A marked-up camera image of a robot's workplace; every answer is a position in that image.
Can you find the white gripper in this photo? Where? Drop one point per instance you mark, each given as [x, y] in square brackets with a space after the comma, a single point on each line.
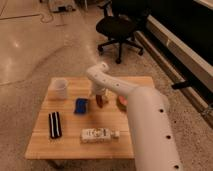
[98, 89]

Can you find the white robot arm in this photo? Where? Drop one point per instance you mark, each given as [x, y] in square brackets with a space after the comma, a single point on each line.
[152, 139]

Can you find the black office chair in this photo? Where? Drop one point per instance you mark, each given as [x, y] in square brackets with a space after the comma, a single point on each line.
[122, 18]

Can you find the white plastic bottle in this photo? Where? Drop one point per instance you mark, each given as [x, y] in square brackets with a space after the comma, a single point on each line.
[96, 135]

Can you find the white plastic cup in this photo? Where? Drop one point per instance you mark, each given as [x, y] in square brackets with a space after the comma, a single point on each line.
[58, 89]

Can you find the wooden table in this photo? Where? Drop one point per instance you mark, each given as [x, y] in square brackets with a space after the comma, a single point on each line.
[69, 145]

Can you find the blue sponge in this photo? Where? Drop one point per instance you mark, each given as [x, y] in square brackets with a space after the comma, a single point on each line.
[81, 105]

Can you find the orange ceramic bowl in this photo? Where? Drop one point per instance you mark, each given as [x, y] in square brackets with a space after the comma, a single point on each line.
[122, 103]

